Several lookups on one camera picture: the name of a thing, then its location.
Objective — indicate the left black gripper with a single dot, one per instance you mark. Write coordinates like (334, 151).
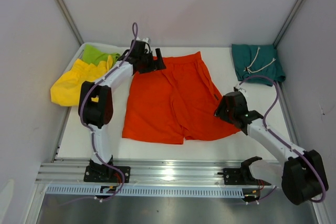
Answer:
(152, 67)

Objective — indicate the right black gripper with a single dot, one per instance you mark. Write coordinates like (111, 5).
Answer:
(219, 111)

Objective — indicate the orange shorts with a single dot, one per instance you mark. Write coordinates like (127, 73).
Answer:
(176, 104)

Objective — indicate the teal green shorts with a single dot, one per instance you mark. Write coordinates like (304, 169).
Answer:
(260, 61)

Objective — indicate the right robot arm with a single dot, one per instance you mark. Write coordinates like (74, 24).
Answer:
(299, 173)

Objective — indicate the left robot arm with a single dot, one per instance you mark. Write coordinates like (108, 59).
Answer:
(96, 107)

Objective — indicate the lime green shorts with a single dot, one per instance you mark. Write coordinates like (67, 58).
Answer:
(92, 55)

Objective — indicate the yellow shorts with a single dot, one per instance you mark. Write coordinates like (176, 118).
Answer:
(66, 90)

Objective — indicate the white plastic basket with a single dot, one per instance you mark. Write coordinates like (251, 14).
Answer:
(102, 47)

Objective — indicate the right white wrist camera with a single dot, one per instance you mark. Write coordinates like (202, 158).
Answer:
(238, 88)

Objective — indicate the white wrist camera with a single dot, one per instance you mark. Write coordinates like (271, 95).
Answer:
(146, 40)
(238, 88)

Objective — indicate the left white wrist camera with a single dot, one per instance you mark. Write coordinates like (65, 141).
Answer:
(146, 40)

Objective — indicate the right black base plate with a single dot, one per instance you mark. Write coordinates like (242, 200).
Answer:
(240, 176)

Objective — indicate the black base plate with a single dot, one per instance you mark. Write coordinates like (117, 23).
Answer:
(104, 174)
(240, 176)

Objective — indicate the aluminium mounting rail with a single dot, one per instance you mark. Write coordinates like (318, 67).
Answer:
(166, 173)

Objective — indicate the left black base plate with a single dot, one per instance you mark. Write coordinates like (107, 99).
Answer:
(104, 174)

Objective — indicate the white slotted cable duct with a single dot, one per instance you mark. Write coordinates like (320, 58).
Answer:
(160, 191)

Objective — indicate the left aluminium frame post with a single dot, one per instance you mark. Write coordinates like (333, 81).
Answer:
(69, 20)

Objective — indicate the aluminium frame post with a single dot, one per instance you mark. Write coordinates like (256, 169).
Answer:
(288, 21)
(69, 20)

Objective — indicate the right aluminium frame post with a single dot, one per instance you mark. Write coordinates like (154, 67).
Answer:
(288, 21)

